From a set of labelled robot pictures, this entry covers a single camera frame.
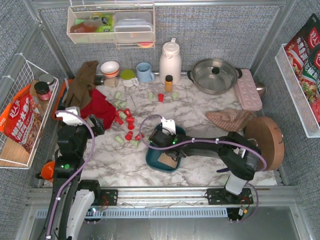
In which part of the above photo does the teal storage basket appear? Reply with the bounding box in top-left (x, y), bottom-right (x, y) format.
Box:
top-left (145, 123), bottom-right (186, 173)

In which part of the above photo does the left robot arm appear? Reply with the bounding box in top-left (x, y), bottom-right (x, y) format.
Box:
top-left (39, 115), bottom-right (105, 240)

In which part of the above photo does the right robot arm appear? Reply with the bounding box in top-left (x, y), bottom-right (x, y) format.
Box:
top-left (148, 129), bottom-right (266, 196)

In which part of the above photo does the red capsule lower right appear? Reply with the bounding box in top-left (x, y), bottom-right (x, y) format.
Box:
top-left (135, 133), bottom-right (145, 141)

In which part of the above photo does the red capsule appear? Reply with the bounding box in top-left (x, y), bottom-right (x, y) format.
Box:
top-left (135, 133), bottom-right (145, 141)
top-left (125, 131), bottom-right (133, 141)
top-left (158, 93), bottom-right (164, 103)

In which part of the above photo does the green capsule lower left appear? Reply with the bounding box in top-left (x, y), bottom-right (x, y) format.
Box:
top-left (114, 135), bottom-right (124, 145)

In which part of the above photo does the red capsule cluster two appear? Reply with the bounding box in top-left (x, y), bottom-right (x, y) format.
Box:
top-left (114, 116), bottom-right (124, 125)

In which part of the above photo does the green capsule lower middle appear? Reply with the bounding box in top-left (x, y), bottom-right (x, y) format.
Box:
top-left (130, 139), bottom-right (140, 148)

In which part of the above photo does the red cloth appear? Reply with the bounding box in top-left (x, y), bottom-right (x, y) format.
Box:
top-left (80, 89), bottom-right (116, 130)

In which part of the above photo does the green capsule in cluster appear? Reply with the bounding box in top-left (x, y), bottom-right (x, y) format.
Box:
top-left (119, 111), bottom-right (127, 120)

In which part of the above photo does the red capsule lower middle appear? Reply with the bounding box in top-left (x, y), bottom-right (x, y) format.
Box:
top-left (125, 131), bottom-right (133, 141)

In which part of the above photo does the red capsule cluster four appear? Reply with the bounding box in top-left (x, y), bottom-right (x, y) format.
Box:
top-left (127, 122), bottom-right (135, 131)

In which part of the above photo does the green capsule pair left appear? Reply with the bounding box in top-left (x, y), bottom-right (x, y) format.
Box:
top-left (114, 100), bottom-right (122, 108)

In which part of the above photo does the red capsule cluster three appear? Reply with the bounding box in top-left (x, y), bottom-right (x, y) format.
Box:
top-left (126, 116), bottom-right (135, 123)

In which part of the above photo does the red capsule cluster one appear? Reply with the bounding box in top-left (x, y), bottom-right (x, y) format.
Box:
top-left (123, 108), bottom-right (132, 117)

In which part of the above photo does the green capsule far left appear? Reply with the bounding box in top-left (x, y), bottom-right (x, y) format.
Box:
top-left (114, 91), bottom-right (122, 100)

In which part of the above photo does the brown cloth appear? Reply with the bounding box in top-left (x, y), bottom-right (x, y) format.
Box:
top-left (65, 60), bottom-right (99, 110)

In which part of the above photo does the red capsule top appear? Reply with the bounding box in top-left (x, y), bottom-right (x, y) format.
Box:
top-left (158, 93), bottom-right (164, 103)

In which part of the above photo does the green capsule top left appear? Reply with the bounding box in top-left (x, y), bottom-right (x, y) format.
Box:
top-left (148, 92), bottom-right (154, 101)

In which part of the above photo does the green capsule top right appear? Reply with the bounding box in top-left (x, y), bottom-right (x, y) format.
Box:
top-left (171, 92), bottom-right (179, 101)

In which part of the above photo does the pepper grinder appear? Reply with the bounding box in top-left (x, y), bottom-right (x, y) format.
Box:
top-left (94, 76), bottom-right (119, 88)

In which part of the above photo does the orange spice bottle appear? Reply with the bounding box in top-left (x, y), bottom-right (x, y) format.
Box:
top-left (164, 75), bottom-right (173, 92)

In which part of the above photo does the green lid cup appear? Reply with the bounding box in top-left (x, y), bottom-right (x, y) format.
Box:
top-left (120, 69), bottom-right (139, 88)

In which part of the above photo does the white orange bowl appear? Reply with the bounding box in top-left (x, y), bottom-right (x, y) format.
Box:
top-left (100, 61), bottom-right (120, 78)

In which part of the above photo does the dark lid jar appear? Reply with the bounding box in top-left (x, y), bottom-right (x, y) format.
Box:
top-left (34, 81), bottom-right (52, 101)

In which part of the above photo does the orange cup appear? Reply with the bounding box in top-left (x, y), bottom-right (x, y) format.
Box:
top-left (35, 161), bottom-right (55, 183)

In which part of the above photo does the blue mug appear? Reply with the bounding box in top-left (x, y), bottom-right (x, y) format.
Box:
top-left (136, 62), bottom-right (155, 83)

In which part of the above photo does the purple knife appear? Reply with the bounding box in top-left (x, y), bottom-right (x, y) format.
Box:
top-left (216, 168), bottom-right (228, 173)

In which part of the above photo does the white thermos jug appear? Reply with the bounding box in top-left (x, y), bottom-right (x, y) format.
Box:
top-left (159, 38), bottom-right (182, 85)

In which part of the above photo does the orange snack bag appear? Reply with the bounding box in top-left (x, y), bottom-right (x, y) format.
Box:
top-left (0, 84), bottom-right (42, 154)

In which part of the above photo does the steel pot with lid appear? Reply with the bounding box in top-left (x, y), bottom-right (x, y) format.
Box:
top-left (187, 58), bottom-right (243, 96)

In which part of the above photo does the pink egg tray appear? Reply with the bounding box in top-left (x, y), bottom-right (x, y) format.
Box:
top-left (234, 68), bottom-right (263, 112)

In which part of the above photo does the green drink packet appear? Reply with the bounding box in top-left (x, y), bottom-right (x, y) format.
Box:
top-left (90, 13), bottom-right (115, 33)

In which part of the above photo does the white wire basket left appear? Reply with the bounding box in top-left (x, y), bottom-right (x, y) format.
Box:
top-left (0, 53), bottom-right (60, 170)

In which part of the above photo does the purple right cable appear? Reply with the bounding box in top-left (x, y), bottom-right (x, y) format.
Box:
top-left (138, 114), bottom-right (268, 223)

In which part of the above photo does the cream wall rack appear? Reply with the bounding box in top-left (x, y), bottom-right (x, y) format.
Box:
top-left (66, 3), bottom-right (156, 49)

